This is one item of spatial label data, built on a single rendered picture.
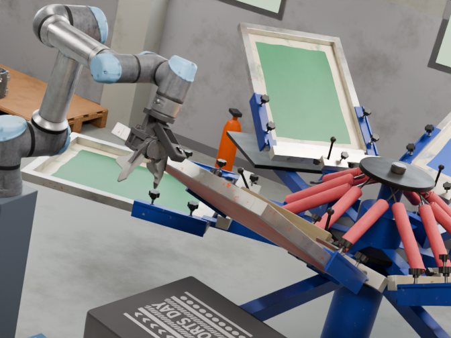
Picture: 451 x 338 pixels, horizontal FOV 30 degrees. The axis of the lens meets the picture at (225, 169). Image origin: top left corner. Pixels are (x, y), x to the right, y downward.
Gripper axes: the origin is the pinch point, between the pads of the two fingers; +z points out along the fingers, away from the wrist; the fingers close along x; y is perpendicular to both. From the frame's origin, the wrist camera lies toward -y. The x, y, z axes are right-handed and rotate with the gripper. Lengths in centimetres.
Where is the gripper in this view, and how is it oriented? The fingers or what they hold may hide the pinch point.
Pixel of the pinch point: (138, 187)
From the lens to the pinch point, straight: 221.5
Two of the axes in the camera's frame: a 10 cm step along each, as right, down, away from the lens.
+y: -7.3, -3.9, 5.6
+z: -4.0, 9.1, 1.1
